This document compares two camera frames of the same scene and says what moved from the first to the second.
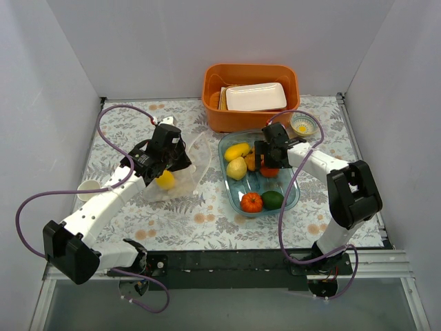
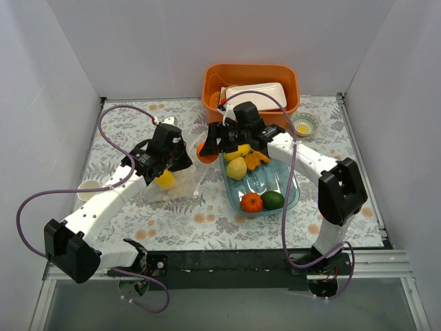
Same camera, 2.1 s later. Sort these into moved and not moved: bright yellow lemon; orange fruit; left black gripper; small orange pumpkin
Moved: orange fruit
Not moved: left black gripper; bright yellow lemon; small orange pumpkin
